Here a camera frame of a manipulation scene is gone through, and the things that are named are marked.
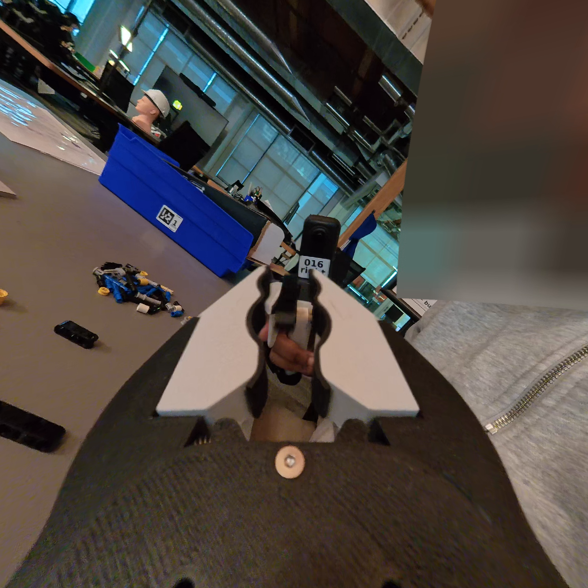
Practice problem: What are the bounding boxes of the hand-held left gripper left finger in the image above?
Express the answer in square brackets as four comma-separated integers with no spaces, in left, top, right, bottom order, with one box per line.
[155,266,276,437]

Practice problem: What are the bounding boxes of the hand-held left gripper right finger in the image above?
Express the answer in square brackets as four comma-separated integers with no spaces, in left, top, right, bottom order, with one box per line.
[304,270,420,432]

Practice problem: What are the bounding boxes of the pile of small lego connectors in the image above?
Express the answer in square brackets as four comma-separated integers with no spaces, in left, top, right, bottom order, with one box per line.
[93,262,185,318]

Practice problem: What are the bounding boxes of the small black lego brick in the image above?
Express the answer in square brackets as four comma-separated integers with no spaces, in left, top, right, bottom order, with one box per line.
[54,320,99,350]

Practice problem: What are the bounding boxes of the person's right hand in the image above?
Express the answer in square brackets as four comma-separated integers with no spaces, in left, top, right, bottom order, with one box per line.
[259,322,318,375]

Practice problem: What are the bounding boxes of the blue plastic bin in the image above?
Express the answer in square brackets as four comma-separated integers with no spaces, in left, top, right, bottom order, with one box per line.
[99,124,254,278]

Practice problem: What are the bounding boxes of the person's grey hoodie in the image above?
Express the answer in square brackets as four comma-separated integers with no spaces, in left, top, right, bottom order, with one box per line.
[404,301,588,588]

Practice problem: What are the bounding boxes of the black computer monitor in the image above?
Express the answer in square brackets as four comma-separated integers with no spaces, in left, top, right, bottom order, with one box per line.
[158,120,209,172]

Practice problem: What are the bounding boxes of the mannequin head with hard hat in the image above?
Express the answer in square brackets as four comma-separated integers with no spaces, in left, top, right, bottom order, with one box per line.
[132,89,171,136]

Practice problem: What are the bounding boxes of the printed paper sheet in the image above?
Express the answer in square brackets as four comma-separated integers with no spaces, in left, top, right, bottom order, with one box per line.
[0,78,108,176]

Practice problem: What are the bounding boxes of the long wooden office desk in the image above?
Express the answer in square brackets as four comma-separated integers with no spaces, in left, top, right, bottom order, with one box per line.
[0,21,134,120]

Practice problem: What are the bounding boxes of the large wall display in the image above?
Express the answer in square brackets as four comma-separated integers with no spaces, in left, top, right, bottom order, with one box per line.
[152,68,229,138]

